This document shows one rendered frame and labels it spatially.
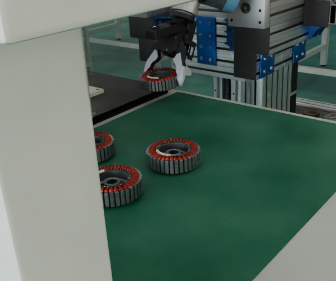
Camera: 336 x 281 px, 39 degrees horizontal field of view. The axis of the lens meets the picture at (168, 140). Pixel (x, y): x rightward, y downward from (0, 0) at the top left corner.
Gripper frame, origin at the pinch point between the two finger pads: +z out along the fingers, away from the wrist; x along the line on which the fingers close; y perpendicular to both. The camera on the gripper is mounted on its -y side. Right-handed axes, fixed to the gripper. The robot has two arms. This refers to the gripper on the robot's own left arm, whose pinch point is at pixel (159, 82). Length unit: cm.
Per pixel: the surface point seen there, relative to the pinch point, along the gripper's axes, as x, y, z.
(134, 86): 13.0, 4.6, 2.0
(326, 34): 74, 299, -108
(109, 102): 9.1, -8.2, 9.2
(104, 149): -14.2, -29.9, 20.3
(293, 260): -61, -35, 27
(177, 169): -31.0, -26.0, 20.1
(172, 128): -14.7, -9.0, 12.0
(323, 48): 74, 300, -96
